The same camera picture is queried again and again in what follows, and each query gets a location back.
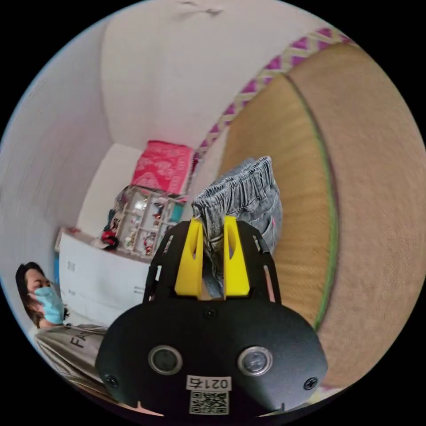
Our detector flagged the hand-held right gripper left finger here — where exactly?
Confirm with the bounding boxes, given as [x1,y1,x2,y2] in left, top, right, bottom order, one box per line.
[174,217,203,297]

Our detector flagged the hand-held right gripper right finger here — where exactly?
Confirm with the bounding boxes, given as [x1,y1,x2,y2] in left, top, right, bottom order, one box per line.
[223,215,250,297]

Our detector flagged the white gray jeans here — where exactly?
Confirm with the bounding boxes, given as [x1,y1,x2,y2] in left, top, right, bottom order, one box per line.
[192,155,284,299]

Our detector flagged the clear organizer box with trinkets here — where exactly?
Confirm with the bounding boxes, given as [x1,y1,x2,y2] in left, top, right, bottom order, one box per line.
[99,185,187,265]

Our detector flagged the white cupboard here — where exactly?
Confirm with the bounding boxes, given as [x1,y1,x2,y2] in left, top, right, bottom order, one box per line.
[54,227,157,328]

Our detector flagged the pink patterned box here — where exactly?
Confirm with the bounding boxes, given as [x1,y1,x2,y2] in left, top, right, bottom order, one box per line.
[130,140,195,197]

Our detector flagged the person's body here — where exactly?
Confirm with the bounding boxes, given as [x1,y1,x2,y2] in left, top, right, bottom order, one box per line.
[15,262,115,398]

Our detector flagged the bed with woven mat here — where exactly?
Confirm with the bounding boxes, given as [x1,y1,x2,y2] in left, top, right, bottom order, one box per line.
[192,28,426,395]

